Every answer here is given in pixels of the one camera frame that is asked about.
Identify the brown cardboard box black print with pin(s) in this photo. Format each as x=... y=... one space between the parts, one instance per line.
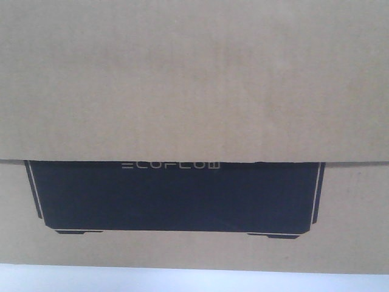
x=236 y=81

